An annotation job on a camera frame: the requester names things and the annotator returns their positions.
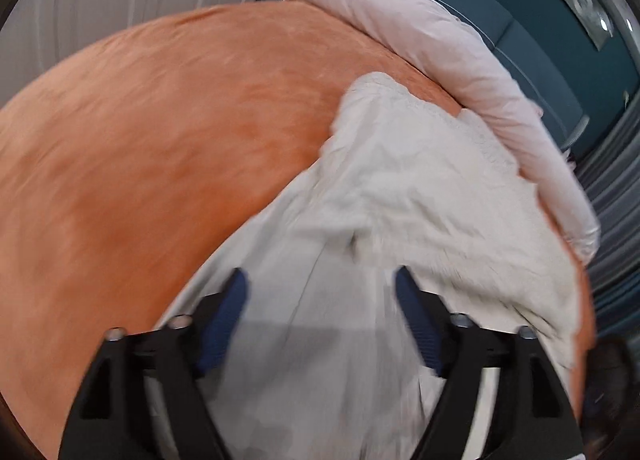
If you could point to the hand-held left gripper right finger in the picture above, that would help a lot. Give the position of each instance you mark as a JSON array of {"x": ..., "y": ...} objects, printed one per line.
[{"x": 417, "y": 320}]

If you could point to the black puffer jacket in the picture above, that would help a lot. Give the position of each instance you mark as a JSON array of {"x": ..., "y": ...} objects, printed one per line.
[{"x": 610, "y": 380}]

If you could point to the blue headboard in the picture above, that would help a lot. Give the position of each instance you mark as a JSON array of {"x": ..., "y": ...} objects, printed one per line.
[{"x": 500, "y": 15}]

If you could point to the white blanket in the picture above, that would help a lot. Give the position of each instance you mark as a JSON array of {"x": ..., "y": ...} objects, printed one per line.
[{"x": 400, "y": 180}]

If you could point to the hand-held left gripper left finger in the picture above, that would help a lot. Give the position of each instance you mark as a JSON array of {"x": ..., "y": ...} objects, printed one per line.
[{"x": 227, "y": 312}]

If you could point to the orange plush bed cover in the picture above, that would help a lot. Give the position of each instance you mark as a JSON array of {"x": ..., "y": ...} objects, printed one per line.
[{"x": 165, "y": 140}]

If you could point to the grey blue curtain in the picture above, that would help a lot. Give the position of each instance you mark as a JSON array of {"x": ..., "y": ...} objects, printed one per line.
[{"x": 612, "y": 165}]

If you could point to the pale pink duvet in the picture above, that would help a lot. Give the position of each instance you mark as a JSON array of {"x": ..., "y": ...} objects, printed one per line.
[{"x": 440, "y": 40}]

